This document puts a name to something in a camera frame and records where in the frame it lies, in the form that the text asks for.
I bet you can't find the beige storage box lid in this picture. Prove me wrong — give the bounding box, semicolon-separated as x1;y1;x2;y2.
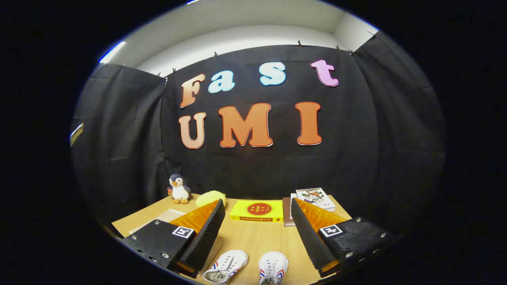
129;209;187;235

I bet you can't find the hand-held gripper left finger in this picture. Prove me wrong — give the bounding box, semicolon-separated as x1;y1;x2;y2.
121;199;226;279

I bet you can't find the yellow book with red circle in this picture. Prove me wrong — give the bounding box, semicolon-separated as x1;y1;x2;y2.
229;199;284;223

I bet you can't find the penguin plush toy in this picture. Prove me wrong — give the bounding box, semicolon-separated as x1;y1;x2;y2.
167;173;193;205

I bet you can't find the white illustrated cover book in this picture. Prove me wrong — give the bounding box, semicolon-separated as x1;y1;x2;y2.
295;188;336;212

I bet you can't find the yellow round plush bun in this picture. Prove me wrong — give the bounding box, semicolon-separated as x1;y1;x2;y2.
196;190;227;208

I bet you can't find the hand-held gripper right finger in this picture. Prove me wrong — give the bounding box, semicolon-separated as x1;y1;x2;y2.
291;197;400;277

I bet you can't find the white canvas shoe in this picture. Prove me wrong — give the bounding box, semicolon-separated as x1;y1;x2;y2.
258;251;289;285
202;249;248;285

